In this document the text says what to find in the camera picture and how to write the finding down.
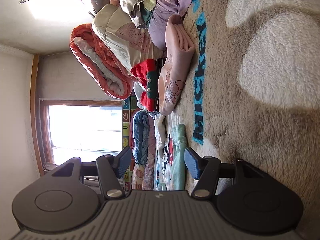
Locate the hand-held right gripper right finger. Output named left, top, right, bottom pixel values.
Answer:
left=184, top=147, right=269, bottom=200

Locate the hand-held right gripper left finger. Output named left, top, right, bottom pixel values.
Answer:
left=51, top=146, right=132, bottom=200

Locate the mint green star-print garment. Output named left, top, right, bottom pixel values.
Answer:
left=157, top=124, right=187, bottom=192

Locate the pink floral pillow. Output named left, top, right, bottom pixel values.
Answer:
left=131, top=165, right=145, bottom=190

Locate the purple floral quilt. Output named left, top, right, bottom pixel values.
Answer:
left=142, top=120, right=157, bottom=191

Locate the blue folded quilt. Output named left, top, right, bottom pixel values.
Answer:
left=132, top=110, right=151, bottom=166

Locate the colourful alphabet foam mat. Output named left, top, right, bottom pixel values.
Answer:
left=121, top=97, right=137, bottom=188

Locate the white quilted garment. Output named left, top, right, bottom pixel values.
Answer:
left=154, top=116, right=167, bottom=151

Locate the wooden framed window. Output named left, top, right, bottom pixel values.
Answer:
left=30, top=54, right=125, bottom=175

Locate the cartoon printed brown blanket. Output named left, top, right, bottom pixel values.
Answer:
left=155, top=0, right=320, bottom=230

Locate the red knitted sweater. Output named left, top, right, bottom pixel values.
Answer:
left=130, top=59, right=163, bottom=112

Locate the pink folded garment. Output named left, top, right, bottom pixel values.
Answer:
left=157, top=14, right=195, bottom=117

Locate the navy striped folded garment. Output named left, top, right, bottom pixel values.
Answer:
left=154, top=57, right=166, bottom=113

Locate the orange rolled quilt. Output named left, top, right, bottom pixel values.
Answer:
left=69, top=24, right=135, bottom=100

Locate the cream folded quilt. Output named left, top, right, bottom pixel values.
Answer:
left=91, top=4, right=165, bottom=80

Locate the lilac cloth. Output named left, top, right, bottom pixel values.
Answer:
left=147, top=0, right=208, bottom=53

